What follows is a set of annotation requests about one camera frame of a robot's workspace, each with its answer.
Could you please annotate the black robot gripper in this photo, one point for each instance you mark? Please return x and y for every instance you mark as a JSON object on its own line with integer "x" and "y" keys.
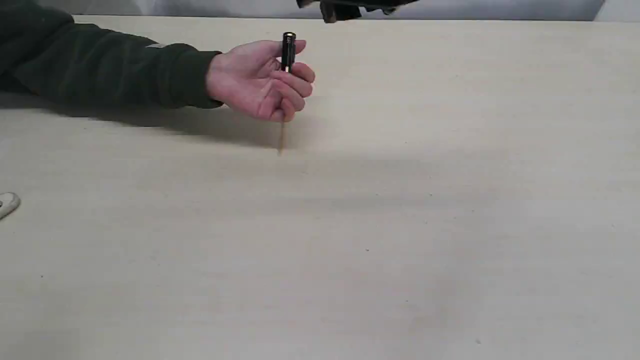
{"x": 333, "y": 11}

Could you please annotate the black gold precision screwdriver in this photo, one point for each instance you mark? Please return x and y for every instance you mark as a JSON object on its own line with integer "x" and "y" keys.
{"x": 287, "y": 59}

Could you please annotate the wide wooden paint brush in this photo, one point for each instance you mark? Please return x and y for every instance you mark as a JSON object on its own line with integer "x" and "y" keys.
{"x": 9, "y": 202}

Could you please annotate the dark green sleeved forearm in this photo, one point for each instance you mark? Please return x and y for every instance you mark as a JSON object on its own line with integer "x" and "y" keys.
{"x": 46, "y": 53}

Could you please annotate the open bare human hand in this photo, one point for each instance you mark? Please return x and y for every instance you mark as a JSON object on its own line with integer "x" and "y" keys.
{"x": 248, "y": 79}

